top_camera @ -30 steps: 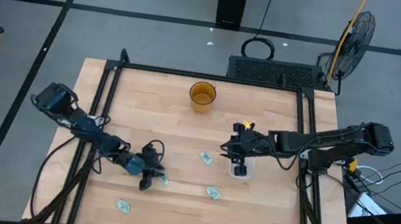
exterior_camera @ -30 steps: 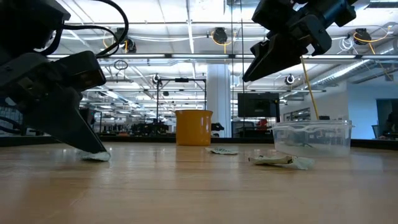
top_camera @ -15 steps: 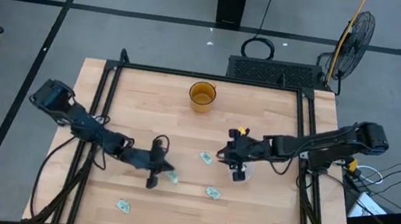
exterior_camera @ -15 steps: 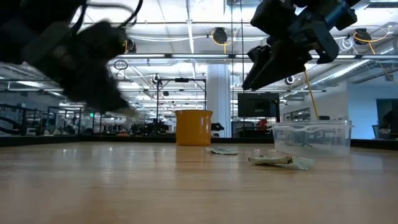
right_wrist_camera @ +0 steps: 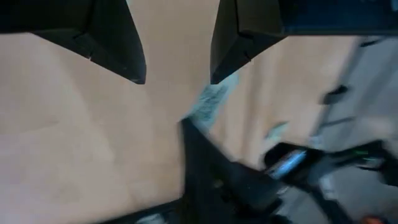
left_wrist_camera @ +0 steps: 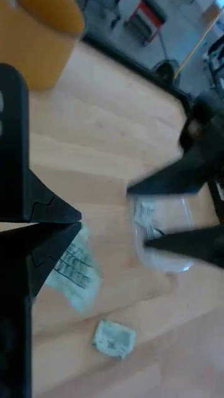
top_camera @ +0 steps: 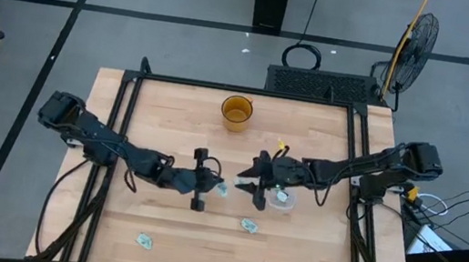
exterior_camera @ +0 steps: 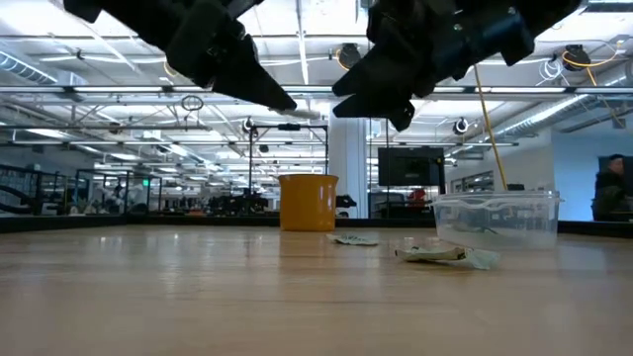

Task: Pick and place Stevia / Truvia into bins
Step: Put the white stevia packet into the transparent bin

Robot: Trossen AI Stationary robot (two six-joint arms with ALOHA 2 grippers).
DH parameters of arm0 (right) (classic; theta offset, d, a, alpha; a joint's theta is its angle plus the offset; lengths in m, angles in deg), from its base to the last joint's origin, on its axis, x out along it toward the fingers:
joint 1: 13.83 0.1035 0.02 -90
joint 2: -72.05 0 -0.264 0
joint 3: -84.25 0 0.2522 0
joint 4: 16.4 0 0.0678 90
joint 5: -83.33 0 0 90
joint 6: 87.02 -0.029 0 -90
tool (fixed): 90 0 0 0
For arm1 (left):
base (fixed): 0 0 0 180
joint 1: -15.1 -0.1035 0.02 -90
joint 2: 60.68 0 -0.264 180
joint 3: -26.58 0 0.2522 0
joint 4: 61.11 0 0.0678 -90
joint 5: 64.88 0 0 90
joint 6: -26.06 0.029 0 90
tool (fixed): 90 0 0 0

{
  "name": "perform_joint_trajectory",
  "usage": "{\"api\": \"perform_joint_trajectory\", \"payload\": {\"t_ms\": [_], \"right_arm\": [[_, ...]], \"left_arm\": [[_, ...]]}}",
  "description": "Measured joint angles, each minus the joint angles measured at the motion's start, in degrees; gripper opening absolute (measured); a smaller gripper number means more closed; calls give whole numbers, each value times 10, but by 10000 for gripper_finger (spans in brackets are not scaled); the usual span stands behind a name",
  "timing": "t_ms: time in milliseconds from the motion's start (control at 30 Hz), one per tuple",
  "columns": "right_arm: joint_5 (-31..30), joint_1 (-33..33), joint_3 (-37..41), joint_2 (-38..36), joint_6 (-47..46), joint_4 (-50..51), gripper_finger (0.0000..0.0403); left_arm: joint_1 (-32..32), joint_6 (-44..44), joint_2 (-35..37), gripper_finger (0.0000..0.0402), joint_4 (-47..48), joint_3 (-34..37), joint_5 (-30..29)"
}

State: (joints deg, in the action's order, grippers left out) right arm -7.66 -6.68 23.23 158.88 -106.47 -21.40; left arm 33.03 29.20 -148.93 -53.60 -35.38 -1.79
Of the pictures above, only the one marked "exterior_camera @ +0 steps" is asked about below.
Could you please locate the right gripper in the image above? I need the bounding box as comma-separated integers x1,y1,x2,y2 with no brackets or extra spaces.
331,0,536,133

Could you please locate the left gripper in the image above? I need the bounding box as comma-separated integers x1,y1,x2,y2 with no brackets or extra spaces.
113,0,298,112

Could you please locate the black monitor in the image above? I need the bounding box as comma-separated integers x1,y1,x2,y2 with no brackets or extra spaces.
377,146,446,188

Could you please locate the orange plastic cup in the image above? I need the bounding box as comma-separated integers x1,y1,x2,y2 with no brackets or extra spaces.
277,173,340,233

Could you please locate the green sweetener packet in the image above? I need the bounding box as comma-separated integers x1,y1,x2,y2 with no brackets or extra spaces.
394,245,501,271
325,232,381,247

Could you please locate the clear plastic container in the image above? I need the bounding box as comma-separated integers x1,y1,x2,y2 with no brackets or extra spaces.
428,190,565,251

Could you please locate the person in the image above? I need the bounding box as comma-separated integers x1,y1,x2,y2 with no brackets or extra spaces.
591,153,633,223

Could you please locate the black background rig frame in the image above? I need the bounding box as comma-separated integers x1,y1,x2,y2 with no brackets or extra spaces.
246,123,330,219

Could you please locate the yellow hanging cable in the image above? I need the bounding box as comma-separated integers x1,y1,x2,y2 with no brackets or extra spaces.
472,63,510,193

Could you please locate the black aluminium table frame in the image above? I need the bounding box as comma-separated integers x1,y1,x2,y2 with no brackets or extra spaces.
0,213,633,237

